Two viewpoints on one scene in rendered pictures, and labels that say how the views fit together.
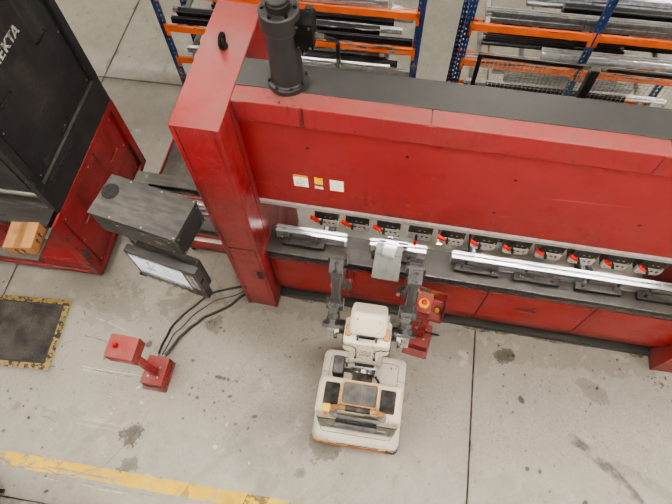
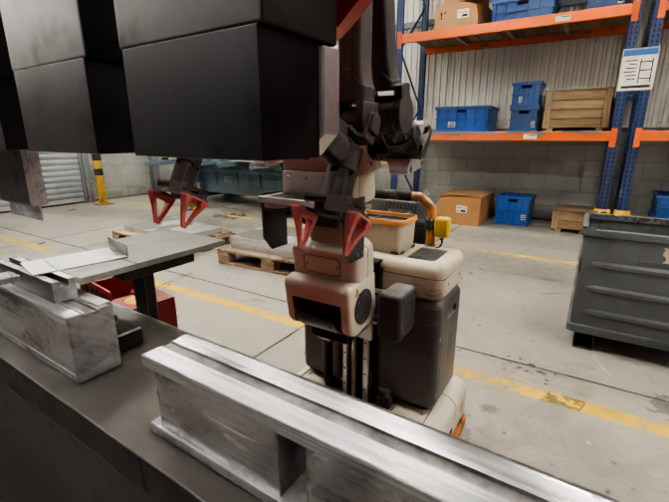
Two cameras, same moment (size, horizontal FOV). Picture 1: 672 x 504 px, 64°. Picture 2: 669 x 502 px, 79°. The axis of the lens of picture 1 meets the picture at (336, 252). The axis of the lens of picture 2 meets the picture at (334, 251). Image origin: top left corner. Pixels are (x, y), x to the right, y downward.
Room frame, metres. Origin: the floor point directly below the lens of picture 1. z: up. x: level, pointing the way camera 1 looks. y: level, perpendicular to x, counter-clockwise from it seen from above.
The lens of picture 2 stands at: (2.05, 0.24, 1.19)
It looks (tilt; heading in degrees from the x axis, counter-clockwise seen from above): 16 degrees down; 200
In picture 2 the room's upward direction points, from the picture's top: straight up
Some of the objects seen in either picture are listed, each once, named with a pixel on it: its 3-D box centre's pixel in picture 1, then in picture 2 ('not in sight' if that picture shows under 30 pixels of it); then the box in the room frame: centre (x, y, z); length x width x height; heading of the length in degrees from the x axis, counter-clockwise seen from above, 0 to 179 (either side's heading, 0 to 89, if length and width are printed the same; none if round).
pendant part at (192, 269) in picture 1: (172, 267); not in sight; (1.36, 0.96, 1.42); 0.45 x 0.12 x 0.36; 68
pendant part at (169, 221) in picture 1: (166, 244); not in sight; (1.46, 0.97, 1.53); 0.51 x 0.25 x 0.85; 68
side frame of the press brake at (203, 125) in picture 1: (254, 188); not in sight; (2.06, 0.54, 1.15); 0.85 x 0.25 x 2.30; 167
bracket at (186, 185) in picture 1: (165, 195); not in sight; (1.69, 0.96, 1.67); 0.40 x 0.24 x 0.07; 77
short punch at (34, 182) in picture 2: not in sight; (20, 183); (1.67, -0.37, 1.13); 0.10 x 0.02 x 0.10; 77
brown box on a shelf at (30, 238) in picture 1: (21, 237); not in sight; (1.81, 2.14, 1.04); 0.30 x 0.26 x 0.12; 78
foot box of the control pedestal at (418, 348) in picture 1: (418, 339); not in sight; (1.27, -0.62, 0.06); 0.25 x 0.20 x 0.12; 160
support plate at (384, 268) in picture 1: (387, 261); (133, 250); (1.53, -0.34, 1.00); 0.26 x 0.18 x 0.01; 167
